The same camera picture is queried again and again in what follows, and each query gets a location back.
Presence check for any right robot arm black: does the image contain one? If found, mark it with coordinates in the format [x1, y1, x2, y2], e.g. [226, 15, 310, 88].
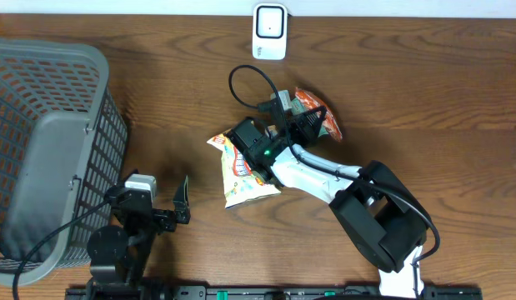
[228, 106, 440, 299]

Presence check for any teal wet wipes pack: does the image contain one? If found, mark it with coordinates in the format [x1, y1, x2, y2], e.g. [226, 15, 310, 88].
[291, 98, 328, 137]

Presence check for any grey plastic shopping basket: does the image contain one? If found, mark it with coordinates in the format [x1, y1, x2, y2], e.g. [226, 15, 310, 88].
[0, 38, 128, 286]

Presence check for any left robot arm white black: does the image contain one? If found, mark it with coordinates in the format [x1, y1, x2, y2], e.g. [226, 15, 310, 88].
[84, 173, 191, 299]

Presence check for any red Top chocolate bar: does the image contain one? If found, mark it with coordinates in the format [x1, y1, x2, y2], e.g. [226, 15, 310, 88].
[293, 86, 344, 143]

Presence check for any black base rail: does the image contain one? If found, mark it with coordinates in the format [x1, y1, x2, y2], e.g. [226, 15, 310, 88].
[65, 283, 483, 300]

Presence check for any yellow snack chip bag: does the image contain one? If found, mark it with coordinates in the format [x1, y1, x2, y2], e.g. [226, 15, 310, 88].
[207, 132, 281, 209]

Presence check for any white black barcode scanner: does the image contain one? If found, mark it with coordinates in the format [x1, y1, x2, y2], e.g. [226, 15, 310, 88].
[252, 3, 288, 60]

